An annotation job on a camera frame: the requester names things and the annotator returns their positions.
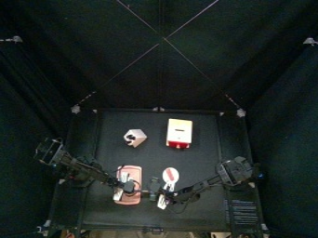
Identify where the black toy sushi roll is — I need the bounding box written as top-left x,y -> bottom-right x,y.
149,176 -> 164,201

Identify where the pink cutting board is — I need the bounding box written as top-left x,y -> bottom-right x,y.
114,165 -> 145,205

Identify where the round white red-striped disc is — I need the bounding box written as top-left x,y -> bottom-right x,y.
162,166 -> 181,184

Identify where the white cube with dark marks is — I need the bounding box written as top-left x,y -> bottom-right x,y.
124,128 -> 150,149

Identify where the cream box with red end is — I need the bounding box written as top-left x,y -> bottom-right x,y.
166,117 -> 194,150

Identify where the black cable loop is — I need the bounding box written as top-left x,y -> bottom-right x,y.
168,199 -> 201,216

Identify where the thin diagonal brace cord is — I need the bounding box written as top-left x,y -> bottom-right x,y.
77,0 -> 221,106
116,0 -> 241,110

